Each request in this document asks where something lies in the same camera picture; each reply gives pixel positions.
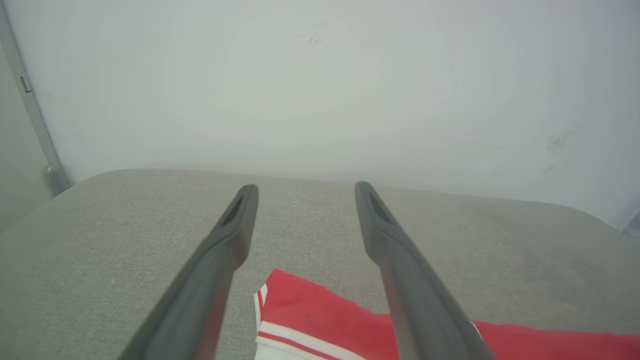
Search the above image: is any red white t-shirt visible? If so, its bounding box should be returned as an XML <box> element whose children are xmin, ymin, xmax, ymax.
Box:
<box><xmin>253</xmin><ymin>268</ymin><xmax>640</xmax><ymax>360</ymax></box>

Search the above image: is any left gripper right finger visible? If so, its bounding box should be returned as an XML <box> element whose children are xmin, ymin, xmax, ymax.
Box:
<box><xmin>354</xmin><ymin>181</ymin><xmax>496</xmax><ymax>360</ymax></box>

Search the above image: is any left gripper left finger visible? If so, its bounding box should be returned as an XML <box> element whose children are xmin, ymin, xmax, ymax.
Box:
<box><xmin>117</xmin><ymin>184</ymin><xmax>260</xmax><ymax>360</ymax></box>

